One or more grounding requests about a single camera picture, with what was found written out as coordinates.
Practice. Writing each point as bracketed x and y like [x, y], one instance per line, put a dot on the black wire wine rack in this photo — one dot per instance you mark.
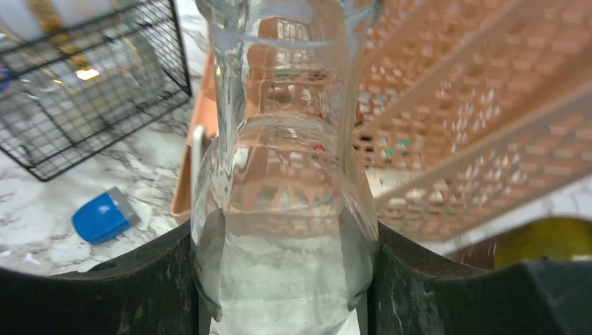
[78, 76]

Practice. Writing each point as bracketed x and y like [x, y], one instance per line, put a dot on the blue stamp block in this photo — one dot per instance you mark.
[105, 217]

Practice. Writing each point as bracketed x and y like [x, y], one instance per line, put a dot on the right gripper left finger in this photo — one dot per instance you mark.
[148, 290]

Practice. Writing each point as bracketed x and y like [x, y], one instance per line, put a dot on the peach plastic file organizer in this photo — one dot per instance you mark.
[469, 109]

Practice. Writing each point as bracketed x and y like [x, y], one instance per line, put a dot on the white tape dispenser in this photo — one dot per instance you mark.
[196, 152]

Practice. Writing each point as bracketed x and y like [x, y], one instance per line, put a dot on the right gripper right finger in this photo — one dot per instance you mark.
[417, 291]

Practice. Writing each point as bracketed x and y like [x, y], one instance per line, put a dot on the green wine bottle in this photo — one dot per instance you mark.
[555, 238]

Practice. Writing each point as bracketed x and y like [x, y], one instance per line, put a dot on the clear square glass bottle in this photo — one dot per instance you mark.
[284, 233]

